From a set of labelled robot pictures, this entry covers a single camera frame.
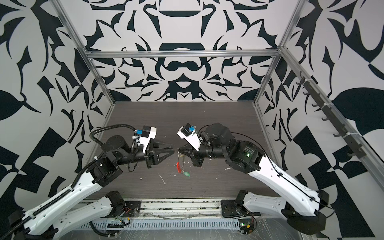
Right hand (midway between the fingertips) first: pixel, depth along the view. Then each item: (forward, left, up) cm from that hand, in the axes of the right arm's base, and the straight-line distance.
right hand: (180, 150), depth 57 cm
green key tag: (-2, -1, -19) cm, 19 cm away
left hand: (+1, +2, +2) cm, 3 cm away
